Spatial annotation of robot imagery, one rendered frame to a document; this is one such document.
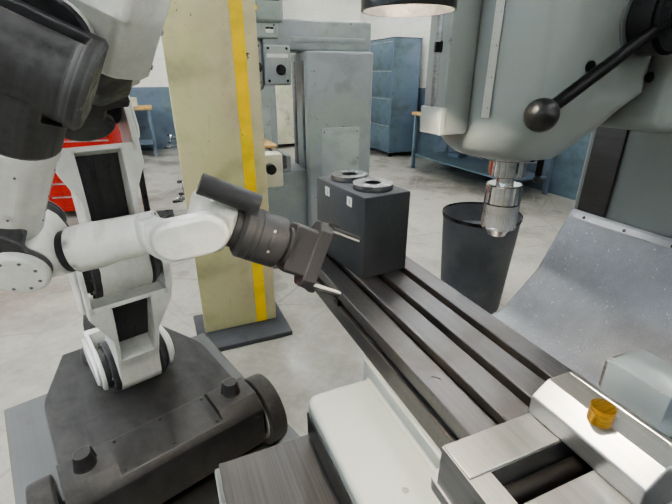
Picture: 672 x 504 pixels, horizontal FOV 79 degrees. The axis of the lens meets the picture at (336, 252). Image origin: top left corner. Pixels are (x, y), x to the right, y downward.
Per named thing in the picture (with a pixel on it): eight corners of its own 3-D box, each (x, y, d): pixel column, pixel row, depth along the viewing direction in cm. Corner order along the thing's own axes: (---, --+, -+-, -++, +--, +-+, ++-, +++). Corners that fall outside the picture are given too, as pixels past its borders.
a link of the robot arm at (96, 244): (151, 270, 64) (22, 301, 62) (154, 225, 70) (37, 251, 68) (118, 223, 55) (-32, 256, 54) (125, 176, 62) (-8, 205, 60)
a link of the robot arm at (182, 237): (234, 249, 62) (145, 271, 61) (234, 222, 70) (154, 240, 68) (221, 212, 59) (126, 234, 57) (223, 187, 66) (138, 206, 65)
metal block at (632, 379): (651, 446, 40) (671, 398, 37) (594, 404, 45) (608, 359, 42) (684, 430, 41) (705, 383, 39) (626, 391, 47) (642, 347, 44)
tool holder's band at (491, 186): (477, 188, 56) (478, 181, 56) (501, 184, 58) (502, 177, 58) (506, 197, 52) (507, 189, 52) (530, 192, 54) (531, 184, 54)
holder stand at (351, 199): (362, 280, 91) (364, 192, 83) (317, 246, 108) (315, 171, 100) (405, 268, 96) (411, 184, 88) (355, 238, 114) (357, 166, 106)
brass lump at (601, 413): (601, 432, 38) (606, 417, 38) (580, 415, 40) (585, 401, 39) (617, 425, 39) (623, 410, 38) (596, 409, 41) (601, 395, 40)
